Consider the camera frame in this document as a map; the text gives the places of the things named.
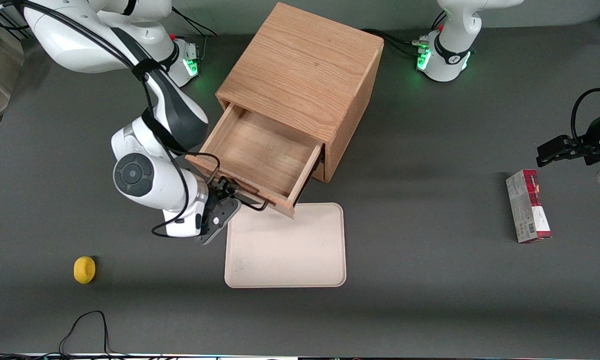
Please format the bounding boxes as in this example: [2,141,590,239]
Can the beige rectangular tray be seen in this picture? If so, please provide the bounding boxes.
[224,202,347,289]

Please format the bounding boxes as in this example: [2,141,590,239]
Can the wooden drawer with inside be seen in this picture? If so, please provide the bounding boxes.
[185,102,326,220]

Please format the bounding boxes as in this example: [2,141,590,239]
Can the grey and red carton box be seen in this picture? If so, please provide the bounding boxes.
[506,169,553,245]

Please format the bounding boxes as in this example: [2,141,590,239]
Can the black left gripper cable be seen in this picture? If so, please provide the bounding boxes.
[571,87,600,143]

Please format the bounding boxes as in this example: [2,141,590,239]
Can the wooden drawer cabinet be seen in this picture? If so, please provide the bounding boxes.
[215,1,385,184]

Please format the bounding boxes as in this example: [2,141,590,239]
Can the yellow lemon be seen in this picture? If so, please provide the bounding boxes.
[73,256,97,285]

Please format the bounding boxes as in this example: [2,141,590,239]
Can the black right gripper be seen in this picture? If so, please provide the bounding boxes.
[195,176,242,246]

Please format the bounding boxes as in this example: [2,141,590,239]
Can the black looped table cable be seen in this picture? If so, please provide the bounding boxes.
[57,310,115,358]

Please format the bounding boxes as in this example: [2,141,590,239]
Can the aluminium frame rail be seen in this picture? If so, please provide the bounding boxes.
[0,14,31,40]

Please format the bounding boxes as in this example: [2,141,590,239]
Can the black right arm base cable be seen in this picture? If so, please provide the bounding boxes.
[171,9,219,65]

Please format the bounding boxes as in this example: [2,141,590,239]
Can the black left arm base cable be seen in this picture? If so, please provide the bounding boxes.
[362,28,430,57]

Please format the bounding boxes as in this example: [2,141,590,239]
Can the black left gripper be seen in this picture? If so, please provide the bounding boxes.
[536,110,600,169]

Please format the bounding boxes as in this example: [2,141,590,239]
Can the black wire drawer handle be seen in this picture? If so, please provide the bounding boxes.
[237,196,270,212]

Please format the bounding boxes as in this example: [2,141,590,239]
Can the black arm base cable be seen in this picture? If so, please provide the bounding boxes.
[171,9,219,65]
[362,28,430,57]

